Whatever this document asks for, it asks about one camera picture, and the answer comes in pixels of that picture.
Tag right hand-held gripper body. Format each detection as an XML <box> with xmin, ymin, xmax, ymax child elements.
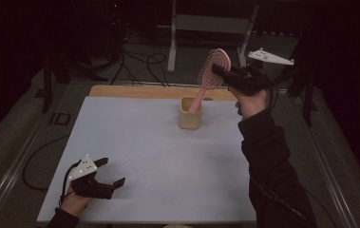
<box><xmin>227</xmin><ymin>47</ymin><xmax>295</xmax><ymax>97</ymax></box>

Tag black metal stand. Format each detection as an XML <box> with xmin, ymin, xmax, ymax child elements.
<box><xmin>42</xmin><ymin>51</ymin><xmax>109</xmax><ymax>114</ymax></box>
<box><xmin>281</xmin><ymin>31</ymin><xmax>319</xmax><ymax>127</ymax></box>

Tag white table mat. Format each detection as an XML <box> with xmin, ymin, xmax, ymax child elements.
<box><xmin>36</xmin><ymin>95</ymin><xmax>257</xmax><ymax>223</ymax></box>

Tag aluminium floor rail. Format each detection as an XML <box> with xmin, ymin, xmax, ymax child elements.
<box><xmin>294</xmin><ymin>94</ymin><xmax>360</xmax><ymax>228</ymax></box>
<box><xmin>0</xmin><ymin>110</ymin><xmax>55</xmax><ymax>228</ymax></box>

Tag pink hairbrush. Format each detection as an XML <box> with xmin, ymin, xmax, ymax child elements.
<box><xmin>188</xmin><ymin>47</ymin><xmax>233</xmax><ymax>114</ymax></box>

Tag person's right hand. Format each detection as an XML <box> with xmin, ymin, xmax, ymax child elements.
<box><xmin>229</xmin><ymin>86</ymin><xmax>269</xmax><ymax>121</ymax></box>

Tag cream square cup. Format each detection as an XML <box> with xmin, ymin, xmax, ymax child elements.
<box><xmin>178</xmin><ymin>96</ymin><xmax>204</xmax><ymax>130</ymax></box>

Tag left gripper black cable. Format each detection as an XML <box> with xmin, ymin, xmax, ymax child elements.
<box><xmin>59</xmin><ymin>161</ymin><xmax>82</xmax><ymax>207</ymax></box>

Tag black floor cable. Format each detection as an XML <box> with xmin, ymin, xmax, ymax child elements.
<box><xmin>22</xmin><ymin>134</ymin><xmax>71</xmax><ymax>193</ymax></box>

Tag white metal stand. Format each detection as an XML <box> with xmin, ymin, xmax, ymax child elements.
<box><xmin>166</xmin><ymin>0</ymin><xmax>260</xmax><ymax>72</ymax></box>

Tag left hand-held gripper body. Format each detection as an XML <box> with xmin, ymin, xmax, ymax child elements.
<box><xmin>68</xmin><ymin>154</ymin><xmax>114</xmax><ymax>200</ymax></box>

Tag tangled black floor cables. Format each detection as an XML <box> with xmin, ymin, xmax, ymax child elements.
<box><xmin>110</xmin><ymin>29</ymin><xmax>171</xmax><ymax>88</ymax></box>

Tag person's left hand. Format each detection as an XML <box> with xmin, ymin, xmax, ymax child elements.
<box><xmin>60</xmin><ymin>187</ymin><xmax>92</xmax><ymax>218</ymax></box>

